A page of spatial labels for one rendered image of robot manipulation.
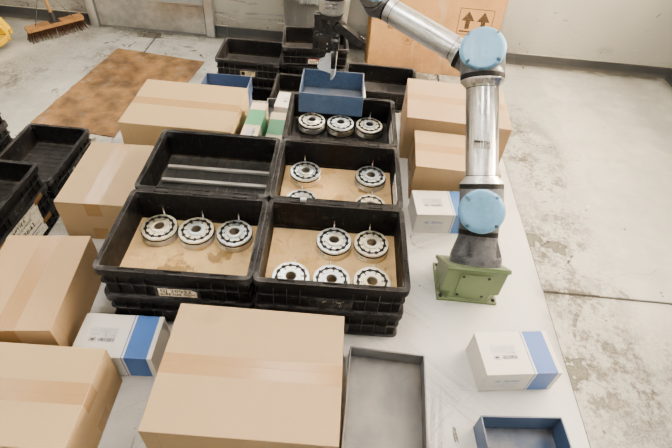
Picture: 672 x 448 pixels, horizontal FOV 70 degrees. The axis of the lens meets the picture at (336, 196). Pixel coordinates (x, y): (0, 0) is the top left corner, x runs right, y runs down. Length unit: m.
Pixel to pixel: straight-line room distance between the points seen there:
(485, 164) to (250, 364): 0.76
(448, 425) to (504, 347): 0.25
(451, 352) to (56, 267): 1.09
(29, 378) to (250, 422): 0.51
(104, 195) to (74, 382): 0.60
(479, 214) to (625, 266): 1.79
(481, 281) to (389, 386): 0.40
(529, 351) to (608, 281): 1.51
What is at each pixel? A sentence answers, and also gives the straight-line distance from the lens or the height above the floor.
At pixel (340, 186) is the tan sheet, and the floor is 0.83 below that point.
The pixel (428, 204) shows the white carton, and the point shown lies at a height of 0.79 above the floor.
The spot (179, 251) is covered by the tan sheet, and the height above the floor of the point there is 0.83.
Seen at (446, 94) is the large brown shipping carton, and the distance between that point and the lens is 2.06.
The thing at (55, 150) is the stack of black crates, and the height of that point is 0.38.
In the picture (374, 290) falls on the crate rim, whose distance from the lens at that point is 1.22.
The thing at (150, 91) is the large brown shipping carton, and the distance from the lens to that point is 2.01.
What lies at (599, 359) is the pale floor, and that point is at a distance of 2.54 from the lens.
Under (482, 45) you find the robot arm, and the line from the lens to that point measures 1.34.
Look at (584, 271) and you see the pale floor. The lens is 2.85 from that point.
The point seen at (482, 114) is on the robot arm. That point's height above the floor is 1.24.
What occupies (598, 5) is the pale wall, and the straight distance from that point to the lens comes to 4.59.
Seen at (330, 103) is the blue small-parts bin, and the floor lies 1.10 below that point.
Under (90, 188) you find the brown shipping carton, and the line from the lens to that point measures 1.67.
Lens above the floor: 1.91
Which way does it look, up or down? 43 degrees down
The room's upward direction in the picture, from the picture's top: 5 degrees clockwise
